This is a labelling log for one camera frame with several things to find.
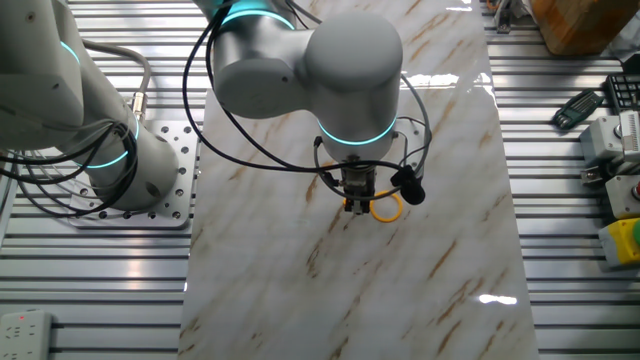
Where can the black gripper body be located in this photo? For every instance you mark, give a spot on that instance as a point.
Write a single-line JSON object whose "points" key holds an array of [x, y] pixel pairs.
{"points": [[359, 185]]}

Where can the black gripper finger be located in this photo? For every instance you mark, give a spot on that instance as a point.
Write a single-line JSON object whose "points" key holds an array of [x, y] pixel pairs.
{"points": [[350, 206], [363, 207]]}

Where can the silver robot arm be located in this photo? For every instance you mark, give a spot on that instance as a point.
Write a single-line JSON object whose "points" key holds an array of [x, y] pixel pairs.
{"points": [[50, 90]]}

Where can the marble pattern board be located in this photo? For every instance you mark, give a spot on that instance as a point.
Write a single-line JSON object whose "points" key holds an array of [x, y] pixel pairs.
{"points": [[350, 300]]}

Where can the black metal clamp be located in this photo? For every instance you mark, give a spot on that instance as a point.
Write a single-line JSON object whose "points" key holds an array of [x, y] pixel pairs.
{"points": [[504, 20]]}

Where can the black remote control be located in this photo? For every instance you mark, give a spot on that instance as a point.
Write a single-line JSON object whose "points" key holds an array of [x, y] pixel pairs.
{"points": [[577, 110]]}

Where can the grey control box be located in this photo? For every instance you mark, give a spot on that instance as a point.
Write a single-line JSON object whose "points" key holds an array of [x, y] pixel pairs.
{"points": [[600, 140]]}

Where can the grey box with red button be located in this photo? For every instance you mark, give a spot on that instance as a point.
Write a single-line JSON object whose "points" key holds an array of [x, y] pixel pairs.
{"points": [[622, 197]]}

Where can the yellow box with green button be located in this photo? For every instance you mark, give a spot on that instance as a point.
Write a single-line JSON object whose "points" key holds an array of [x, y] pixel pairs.
{"points": [[620, 245]]}

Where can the brown cardboard box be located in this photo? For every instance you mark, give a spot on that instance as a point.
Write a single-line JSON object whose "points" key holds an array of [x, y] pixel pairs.
{"points": [[580, 25]]}

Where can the black keyboard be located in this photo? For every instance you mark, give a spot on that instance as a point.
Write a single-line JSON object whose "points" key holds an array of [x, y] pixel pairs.
{"points": [[625, 92]]}

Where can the grey plastic bag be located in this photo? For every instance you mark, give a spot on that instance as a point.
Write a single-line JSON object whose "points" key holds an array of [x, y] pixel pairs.
{"points": [[627, 50]]}

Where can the white power strip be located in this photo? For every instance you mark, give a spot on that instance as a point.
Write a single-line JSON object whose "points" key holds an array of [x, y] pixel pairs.
{"points": [[25, 335]]}

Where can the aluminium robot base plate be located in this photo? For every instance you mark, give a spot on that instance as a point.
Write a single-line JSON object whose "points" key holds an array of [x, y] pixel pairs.
{"points": [[180, 150]]}

